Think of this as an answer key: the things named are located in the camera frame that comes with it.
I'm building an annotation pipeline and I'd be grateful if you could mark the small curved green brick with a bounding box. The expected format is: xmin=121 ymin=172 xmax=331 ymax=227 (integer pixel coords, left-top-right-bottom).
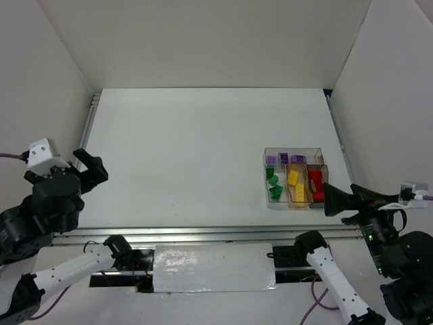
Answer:
xmin=266 ymin=168 xmax=275 ymax=179

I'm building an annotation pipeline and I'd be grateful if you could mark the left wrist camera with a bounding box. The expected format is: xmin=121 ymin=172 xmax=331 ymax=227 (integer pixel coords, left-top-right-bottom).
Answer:
xmin=26 ymin=138 xmax=70 ymax=177

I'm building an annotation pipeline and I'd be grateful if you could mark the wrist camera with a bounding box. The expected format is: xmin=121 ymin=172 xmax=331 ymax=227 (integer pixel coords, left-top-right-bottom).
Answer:
xmin=26 ymin=138 xmax=70 ymax=177
xmin=378 ymin=181 xmax=432 ymax=211

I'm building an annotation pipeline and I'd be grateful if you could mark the right arm base joint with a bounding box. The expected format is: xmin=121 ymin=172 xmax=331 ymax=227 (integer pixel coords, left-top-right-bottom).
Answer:
xmin=267 ymin=246 xmax=313 ymax=272

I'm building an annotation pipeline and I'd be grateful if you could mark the red rounded lego brick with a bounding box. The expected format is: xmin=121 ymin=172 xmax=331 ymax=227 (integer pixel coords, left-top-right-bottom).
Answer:
xmin=309 ymin=171 xmax=323 ymax=192

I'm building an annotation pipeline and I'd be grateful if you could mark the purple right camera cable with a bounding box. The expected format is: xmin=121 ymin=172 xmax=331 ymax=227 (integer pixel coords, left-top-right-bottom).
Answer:
xmin=299 ymin=194 xmax=433 ymax=325

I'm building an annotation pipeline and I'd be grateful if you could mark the clear plastic bin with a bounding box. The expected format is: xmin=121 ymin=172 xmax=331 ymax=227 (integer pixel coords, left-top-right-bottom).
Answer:
xmin=286 ymin=163 xmax=313 ymax=209
xmin=263 ymin=148 xmax=329 ymax=210
xmin=263 ymin=163 xmax=290 ymax=210

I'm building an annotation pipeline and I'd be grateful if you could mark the clear plastic bin front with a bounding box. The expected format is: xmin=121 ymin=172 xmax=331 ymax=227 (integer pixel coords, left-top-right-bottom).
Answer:
xmin=263 ymin=163 xmax=290 ymax=210

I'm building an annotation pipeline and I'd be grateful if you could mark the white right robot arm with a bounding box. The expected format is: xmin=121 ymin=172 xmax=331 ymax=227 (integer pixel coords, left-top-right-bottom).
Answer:
xmin=295 ymin=182 xmax=432 ymax=324

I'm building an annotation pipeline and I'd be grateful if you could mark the long yellow lego brick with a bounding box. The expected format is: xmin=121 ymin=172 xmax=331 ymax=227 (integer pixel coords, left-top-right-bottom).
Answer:
xmin=294 ymin=183 xmax=305 ymax=203

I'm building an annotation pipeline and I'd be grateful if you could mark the left arm base joint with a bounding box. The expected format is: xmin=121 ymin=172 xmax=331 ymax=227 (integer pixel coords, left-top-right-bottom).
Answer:
xmin=34 ymin=235 xmax=150 ymax=297

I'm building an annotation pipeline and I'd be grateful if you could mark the small purple lego plate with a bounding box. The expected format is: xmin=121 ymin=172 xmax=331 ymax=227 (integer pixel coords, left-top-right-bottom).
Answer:
xmin=278 ymin=152 xmax=290 ymax=165

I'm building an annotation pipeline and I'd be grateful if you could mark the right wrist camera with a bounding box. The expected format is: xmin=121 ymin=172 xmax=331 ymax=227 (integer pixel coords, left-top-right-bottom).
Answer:
xmin=378 ymin=181 xmax=432 ymax=211

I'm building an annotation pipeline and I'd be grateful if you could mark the clear plastic bin middle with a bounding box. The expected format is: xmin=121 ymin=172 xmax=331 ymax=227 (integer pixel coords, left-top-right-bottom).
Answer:
xmin=286 ymin=163 xmax=313 ymax=209

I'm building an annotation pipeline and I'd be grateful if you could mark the curved yellow lego brick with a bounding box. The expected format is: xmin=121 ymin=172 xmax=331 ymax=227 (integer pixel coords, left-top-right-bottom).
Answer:
xmin=287 ymin=169 xmax=299 ymax=186

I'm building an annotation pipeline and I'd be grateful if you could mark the clear plastic bin rear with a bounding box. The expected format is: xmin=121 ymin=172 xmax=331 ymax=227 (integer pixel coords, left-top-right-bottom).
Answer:
xmin=263 ymin=148 xmax=329 ymax=210

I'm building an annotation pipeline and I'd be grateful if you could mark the left side rail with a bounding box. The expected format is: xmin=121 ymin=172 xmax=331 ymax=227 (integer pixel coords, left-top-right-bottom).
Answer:
xmin=78 ymin=93 xmax=101 ymax=149

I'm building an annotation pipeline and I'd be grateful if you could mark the curved purple lego brick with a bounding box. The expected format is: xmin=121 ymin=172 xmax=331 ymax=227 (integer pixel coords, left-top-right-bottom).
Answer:
xmin=266 ymin=155 xmax=277 ymax=165

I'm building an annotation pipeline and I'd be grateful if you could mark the aluminium table edge rail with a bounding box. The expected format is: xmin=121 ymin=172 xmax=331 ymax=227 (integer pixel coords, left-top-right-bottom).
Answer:
xmin=53 ymin=225 xmax=362 ymax=247

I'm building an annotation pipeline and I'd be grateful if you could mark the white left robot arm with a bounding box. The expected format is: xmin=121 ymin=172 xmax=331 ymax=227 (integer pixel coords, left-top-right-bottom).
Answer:
xmin=1 ymin=144 xmax=108 ymax=324

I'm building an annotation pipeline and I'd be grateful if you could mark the green square lego brick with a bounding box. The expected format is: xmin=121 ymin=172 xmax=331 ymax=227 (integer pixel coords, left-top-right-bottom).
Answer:
xmin=268 ymin=175 xmax=279 ymax=186

